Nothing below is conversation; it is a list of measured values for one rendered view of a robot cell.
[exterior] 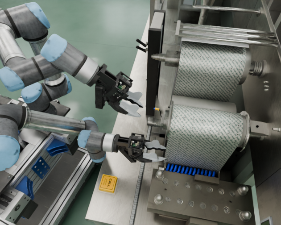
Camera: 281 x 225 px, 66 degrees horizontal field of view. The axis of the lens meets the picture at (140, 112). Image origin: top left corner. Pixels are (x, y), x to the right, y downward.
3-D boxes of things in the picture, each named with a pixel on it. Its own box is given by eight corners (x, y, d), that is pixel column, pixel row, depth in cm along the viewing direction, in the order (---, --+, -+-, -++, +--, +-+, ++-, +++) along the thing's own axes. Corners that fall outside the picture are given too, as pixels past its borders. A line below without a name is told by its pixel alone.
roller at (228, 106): (170, 106, 102) (173, 88, 92) (226, 114, 99) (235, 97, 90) (167, 127, 95) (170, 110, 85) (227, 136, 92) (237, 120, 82)
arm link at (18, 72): (-28, 14, 87) (-5, 72, 59) (0, 6, 91) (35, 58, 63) (-12, 40, 95) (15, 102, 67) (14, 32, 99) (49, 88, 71)
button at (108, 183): (103, 175, 104) (102, 173, 102) (117, 178, 103) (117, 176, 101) (99, 190, 99) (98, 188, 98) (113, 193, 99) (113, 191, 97)
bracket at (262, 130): (247, 122, 77) (250, 118, 75) (264, 124, 76) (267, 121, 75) (249, 134, 74) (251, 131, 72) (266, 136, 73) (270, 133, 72)
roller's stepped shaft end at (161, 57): (151, 56, 92) (152, 50, 90) (166, 58, 92) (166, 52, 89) (150, 61, 90) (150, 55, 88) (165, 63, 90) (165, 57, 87)
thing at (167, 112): (165, 110, 77) (162, 131, 77) (171, 110, 77) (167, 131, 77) (165, 109, 84) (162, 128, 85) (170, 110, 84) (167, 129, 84)
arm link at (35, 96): (25, 102, 129) (15, 86, 119) (47, 93, 134) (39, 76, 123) (32, 115, 123) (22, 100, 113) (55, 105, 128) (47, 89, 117)
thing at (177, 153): (163, 161, 95) (167, 140, 81) (218, 171, 93) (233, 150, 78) (163, 162, 95) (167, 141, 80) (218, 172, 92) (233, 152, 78)
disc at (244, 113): (232, 126, 88) (245, 102, 76) (233, 126, 88) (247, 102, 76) (234, 159, 79) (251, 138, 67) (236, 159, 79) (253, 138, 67)
